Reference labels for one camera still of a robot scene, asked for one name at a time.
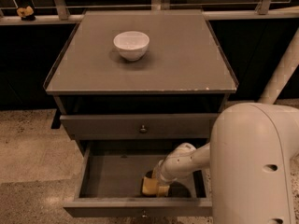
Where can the yellow sponge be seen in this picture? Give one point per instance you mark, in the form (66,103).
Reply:
(149,186)

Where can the white diagonal pole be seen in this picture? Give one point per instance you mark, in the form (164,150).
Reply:
(282,74)

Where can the open grey middle drawer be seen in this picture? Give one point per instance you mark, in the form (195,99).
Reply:
(110,183)

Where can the grey top drawer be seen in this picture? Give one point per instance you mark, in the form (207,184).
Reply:
(122,127)

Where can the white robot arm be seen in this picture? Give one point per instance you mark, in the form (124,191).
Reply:
(248,154)

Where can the grey drawer cabinet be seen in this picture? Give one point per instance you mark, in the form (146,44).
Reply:
(182,72)

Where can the metal middle drawer knob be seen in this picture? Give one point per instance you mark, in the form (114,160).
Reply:
(144,214)

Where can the small yellow black object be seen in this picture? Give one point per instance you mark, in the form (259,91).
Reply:
(26,13)

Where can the white ceramic bowl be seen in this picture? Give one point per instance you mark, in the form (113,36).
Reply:
(131,45)

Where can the metal railing frame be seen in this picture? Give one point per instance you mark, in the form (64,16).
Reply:
(73,11)

